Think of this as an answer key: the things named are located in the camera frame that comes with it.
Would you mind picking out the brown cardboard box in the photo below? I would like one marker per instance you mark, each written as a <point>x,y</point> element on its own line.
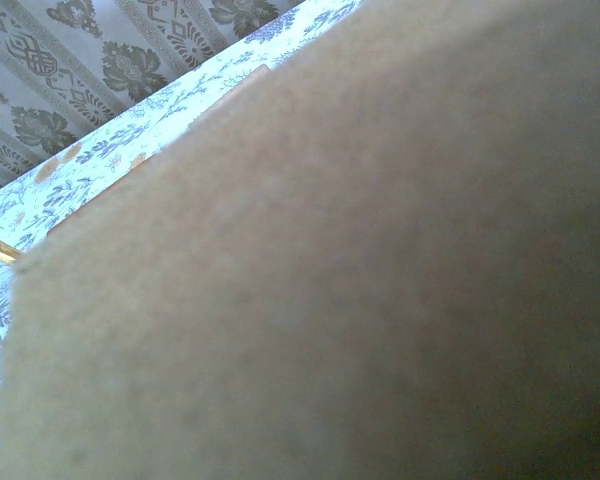
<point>330,275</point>

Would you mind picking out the floral tablecloth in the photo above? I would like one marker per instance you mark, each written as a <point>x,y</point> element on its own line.
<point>130,135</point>

